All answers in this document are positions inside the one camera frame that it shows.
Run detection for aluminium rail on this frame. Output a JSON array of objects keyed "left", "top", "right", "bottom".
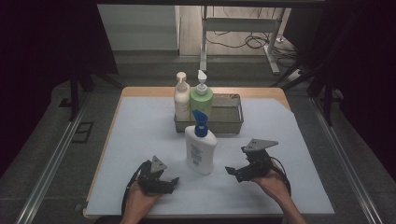
[
  {"left": 309, "top": 96, "right": 384, "bottom": 224},
  {"left": 15, "top": 92, "right": 92, "bottom": 224}
]

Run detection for white bottle with blue pump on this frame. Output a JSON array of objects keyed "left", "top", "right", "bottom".
[{"left": 184, "top": 109, "right": 219, "bottom": 175}]

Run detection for person's right hand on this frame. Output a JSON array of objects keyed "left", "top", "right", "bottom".
[{"left": 252, "top": 161, "right": 292, "bottom": 203}]

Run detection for person's left hand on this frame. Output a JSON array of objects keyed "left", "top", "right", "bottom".
[{"left": 126, "top": 180, "right": 163, "bottom": 216}]

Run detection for white cabinet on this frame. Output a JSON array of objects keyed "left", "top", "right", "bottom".
[{"left": 96, "top": 4, "right": 181, "bottom": 51}]

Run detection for dark curtain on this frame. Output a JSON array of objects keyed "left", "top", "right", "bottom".
[
  {"left": 0, "top": 0, "right": 120, "bottom": 178},
  {"left": 283, "top": 0, "right": 396, "bottom": 172}
]

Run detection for white power strip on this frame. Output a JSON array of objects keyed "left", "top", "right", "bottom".
[{"left": 288, "top": 69, "right": 304, "bottom": 82}]

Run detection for black metal stand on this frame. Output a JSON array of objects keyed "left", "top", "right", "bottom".
[
  {"left": 59, "top": 62, "right": 124, "bottom": 122},
  {"left": 270, "top": 18, "right": 344, "bottom": 127}
]

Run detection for grey metal mesh basket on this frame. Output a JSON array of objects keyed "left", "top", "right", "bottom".
[{"left": 173, "top": 91, "right": 245, "bottom": 134}]

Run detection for green bottle with white pump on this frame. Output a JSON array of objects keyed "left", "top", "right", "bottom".
[{"left": 190, "top": 69, "right": 214, "bottom": 120}]

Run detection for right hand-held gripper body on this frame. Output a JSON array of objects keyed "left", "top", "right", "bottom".
[{"left": 241, "top": 138, "right": 279, "bottom": 178}]

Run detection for black floor cables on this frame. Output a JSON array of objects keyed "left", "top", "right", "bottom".
[{"left": 205, "top": 7, "right": 300, "bottom": 68}]

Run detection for cream pump bottle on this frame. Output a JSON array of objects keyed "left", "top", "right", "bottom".
[{"left": 173, "top": 71, "right": 191, "bottom": 122}]

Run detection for pale blue table mat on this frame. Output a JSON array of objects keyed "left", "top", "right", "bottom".
[{"left": 85, "top": 96, "right": 335, "bottom": 217}]

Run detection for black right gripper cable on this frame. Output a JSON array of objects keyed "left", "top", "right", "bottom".
[{"left": 270, "top": 156, "right": 292, "bottom": 198}]

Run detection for white desk frame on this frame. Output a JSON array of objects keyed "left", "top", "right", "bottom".
[{"left": 199, "top": 6, "right": 287, "bottom": 76}]

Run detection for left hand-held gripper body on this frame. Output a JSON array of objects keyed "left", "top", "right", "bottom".
[{"left": 137, "top": 155, "right": 168, "bottom": 196}]

